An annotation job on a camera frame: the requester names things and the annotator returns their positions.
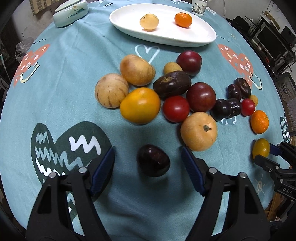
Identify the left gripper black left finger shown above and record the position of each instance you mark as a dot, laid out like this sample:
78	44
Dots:
64	208

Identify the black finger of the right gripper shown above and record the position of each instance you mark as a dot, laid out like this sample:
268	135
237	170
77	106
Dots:
283	149
266	164

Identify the small yellow round fruit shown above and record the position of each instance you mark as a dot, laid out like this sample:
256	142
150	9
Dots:
261	147

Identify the small red cherry tomato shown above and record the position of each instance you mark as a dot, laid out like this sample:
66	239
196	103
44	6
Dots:
247	107

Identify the dark red apple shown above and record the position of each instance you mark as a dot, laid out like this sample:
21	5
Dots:
201	97

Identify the dark purple plum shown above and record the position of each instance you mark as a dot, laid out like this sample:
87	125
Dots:
235	106
233	91
243	86
220	110
153	161

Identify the tan round pear with stem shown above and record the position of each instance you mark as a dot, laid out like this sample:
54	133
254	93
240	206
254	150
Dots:
199	131

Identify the black shelf with equipment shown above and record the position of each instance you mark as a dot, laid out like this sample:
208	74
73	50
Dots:
276	49

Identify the bright red tomato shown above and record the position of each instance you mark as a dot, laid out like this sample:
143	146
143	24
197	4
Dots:
176	109

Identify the dark brown oval fruit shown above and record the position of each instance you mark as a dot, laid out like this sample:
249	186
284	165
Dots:
171	84

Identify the dark red plum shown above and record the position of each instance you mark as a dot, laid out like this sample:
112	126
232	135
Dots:
190	62

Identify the blue patterned tablecloth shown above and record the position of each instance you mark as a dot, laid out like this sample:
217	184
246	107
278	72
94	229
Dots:
125	126

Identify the small tan round fruit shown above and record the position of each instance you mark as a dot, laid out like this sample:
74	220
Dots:
171	67

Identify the tan striped melon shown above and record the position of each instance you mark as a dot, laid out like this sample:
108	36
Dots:
111	89

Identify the large orange persimmon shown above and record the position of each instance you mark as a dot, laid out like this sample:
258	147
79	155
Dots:
141	106

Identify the orange tangerine on plate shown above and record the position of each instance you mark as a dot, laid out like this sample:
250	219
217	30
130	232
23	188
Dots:
183	20

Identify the tan oval pear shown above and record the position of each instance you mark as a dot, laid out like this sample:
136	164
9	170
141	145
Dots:
136	70

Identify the patterned paper cup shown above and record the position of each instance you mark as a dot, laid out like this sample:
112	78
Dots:
199	7

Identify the crumpled plastic bag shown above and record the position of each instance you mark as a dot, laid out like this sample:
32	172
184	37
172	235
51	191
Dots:
22	48

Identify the pale yellow round fruit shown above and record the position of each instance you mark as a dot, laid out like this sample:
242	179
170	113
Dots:
149	22

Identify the white oval plate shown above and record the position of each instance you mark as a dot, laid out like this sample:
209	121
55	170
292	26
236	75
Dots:
127	20

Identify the pale blue lidded ceramic jar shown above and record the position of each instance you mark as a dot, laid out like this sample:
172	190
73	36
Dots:
70	11

